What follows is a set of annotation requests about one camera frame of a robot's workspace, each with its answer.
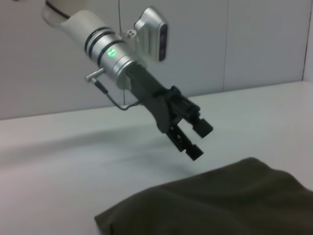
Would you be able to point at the dark green t-shirt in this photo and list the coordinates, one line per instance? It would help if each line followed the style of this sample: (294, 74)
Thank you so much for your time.
(220, 200)

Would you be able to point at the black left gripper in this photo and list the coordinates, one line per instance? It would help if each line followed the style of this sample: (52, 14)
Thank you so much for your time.
(151, 95)

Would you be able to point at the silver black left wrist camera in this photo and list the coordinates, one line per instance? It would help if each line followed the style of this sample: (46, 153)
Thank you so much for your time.
(152, 36)

